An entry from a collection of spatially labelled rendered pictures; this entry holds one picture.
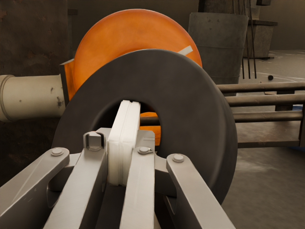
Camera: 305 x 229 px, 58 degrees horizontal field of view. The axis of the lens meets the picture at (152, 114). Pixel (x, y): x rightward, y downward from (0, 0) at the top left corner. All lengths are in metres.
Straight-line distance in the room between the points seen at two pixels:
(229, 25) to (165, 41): 2.43
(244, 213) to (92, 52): 1.13
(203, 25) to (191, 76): 2.57
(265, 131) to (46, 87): 0.28
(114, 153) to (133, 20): 0.20
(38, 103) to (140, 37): 0.14
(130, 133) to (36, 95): 0.21
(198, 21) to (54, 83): 2.50
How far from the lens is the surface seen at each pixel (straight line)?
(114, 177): 0.16
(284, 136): 0.38
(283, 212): 1.43
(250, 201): 1.43
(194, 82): 0.19
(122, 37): 0.32
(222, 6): 4.44
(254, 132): 0.38
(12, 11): 0.56
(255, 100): 0.33
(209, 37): 2.73
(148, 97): 0.20
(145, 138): 0.17
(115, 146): 0.15
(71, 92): 0.33
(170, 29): 0.32
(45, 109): 0.35
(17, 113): 0.37
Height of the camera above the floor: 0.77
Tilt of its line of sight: 19 degrees down
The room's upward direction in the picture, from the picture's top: 4 degrees clockwise
